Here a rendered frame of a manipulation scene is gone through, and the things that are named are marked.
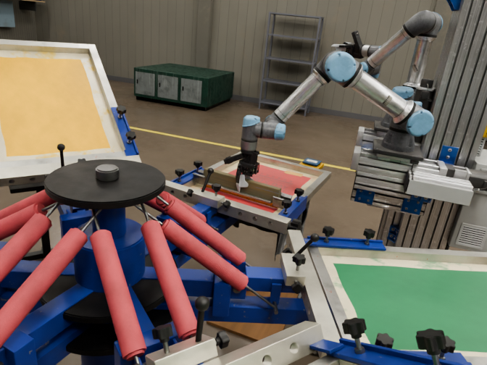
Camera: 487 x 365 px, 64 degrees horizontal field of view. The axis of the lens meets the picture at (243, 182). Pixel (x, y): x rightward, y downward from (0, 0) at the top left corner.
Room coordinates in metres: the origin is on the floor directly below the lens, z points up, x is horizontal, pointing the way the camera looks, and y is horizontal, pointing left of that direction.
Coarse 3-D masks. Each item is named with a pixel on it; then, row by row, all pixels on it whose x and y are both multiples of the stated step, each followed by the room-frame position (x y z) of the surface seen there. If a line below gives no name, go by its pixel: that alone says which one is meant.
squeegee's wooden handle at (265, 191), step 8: (208, 168) 1.83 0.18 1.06; (216, 176) 1.79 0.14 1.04; (224, 176) 1.77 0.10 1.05; (232, 176) 1.75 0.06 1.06; (224, 184) 1.76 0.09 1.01; (232, 184) 1.75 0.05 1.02; (256, 184) 1.70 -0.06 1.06; (264, 184) 1.69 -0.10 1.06; (248, 192) 1.71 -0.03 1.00; (256, 192) 1.69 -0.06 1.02; (264, 192) 1.68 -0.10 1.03; (272, 192) 1.66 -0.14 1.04; (280, 192) 1.67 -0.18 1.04
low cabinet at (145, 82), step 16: (160, 64) 9.30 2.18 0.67; (176, 64) 9.63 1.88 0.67; (144, 80) 8.29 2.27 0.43; (160, 80) 8.19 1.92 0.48; (176, 80) 8.09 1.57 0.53; (192, 80) 7.99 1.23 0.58; (208, 80) 7.91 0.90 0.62; (224, 80) 8.78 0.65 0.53; (144, 96) 8.29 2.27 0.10; (160, 96) 8.18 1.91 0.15; (176, 96) 8.08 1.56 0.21; (192, 96) 7.99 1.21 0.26; (208, 96) 7.95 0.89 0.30; (224, 96) 8.86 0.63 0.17
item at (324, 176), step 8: (240, 152) 2.36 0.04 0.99; (264, 160) 2.31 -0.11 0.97; (272, 160) 2.29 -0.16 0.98; (280, 160) 2.28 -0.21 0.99; (216, 168) 2.04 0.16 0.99; (224, 168) 2.12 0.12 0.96; (288, 168) 2.24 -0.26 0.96; (296, 168) 2.22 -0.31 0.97; (304, 168) 2.20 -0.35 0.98; (312, 168) 2.20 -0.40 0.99; (320, 176) 2.07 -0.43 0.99; (328, 176) 2.12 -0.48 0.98; (184, 184) 1.76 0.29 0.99; (192, 184) 1.82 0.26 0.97; (312, 184) 1.94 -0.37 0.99; (320, 184) 1.97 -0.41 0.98; (304, 192) 1.82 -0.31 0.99; (312, 192) 1.84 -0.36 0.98
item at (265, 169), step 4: (260, 164) 2.26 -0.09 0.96; (260, 168) 2.20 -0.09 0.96; (264, 168) 2.21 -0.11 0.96; (268, 168) 2.21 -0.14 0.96; (272, 168) 2.22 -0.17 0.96; (228, 172) 2.07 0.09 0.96; (232, 172) 2.08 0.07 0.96; (264, 172) 2.13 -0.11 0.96; (268, 172) 2.14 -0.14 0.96; (272, 172) 2.15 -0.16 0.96; (200, 188) 1.81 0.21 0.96; (208, 188) 1.82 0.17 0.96; (212, 192) 1.78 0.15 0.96; (220, 192) 1.79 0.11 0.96; (228, 196) 1.74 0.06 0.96; (232, 196) 1.75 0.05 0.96; (236, 196) 1.75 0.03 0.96; (232, 200) 1.71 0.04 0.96
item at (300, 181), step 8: (280, 176) 2.10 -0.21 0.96; (288, 176) 2.11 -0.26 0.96; (296, 176) 2.13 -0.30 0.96; (304, 176) 2.14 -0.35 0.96; (296, 184) 2.00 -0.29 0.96; (288, 192) 1.88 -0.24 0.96; (240, 200) 1.72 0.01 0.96; (248, 200) 1.73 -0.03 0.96; (264, 208) 1.66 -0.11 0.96; (272, 208) 1.67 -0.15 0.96
